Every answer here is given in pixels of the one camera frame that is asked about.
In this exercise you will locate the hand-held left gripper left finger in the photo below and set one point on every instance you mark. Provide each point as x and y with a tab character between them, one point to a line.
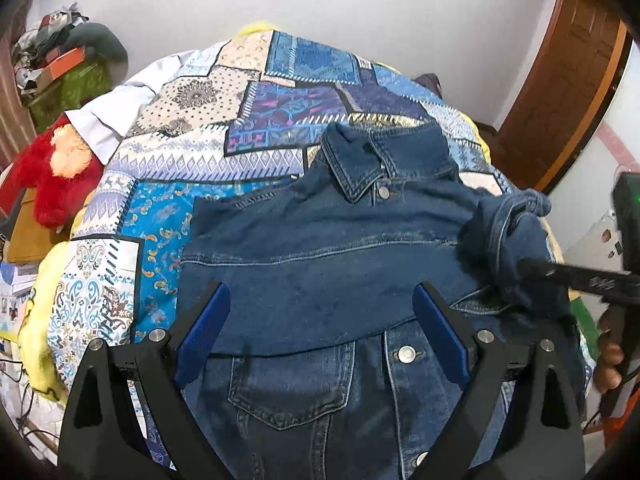
205	330

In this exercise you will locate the stack of papers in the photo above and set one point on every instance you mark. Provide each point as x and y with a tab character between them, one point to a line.
17	290

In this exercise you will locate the white wall socket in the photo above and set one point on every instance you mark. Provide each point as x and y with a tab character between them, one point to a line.
610	235

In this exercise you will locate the dark cloth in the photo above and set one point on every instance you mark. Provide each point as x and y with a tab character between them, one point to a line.
429	84

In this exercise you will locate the brown wooden board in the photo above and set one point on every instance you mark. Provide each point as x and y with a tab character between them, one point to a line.
30	235

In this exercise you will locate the red plush toy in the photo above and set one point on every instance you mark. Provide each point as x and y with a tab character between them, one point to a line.
50	190

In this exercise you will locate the patchwork printed blanket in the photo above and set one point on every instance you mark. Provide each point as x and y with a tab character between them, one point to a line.
200	160

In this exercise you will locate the person's right hand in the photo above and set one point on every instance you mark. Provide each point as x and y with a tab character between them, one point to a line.
607	360

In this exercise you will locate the striped curtain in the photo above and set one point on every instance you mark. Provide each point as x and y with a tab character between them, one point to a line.
15	125

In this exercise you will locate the white shirt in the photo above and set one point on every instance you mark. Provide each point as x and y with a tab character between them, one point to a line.
130	100

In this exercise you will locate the dark grey-green cushion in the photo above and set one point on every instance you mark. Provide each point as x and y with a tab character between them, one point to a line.
105	42

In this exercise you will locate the pile of clutter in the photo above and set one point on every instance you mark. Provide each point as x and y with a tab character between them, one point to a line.
40	35

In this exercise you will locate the blue denim jacket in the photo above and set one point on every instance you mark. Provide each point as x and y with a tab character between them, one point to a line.
325	270

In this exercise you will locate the wooden door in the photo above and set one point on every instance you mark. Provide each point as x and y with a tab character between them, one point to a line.
560	85

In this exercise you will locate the orange box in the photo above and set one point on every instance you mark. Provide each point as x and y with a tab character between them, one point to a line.
62	60

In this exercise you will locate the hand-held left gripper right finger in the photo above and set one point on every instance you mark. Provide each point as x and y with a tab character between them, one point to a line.
440	330

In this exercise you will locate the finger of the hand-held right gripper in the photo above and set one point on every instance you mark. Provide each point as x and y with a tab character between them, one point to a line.
570	275

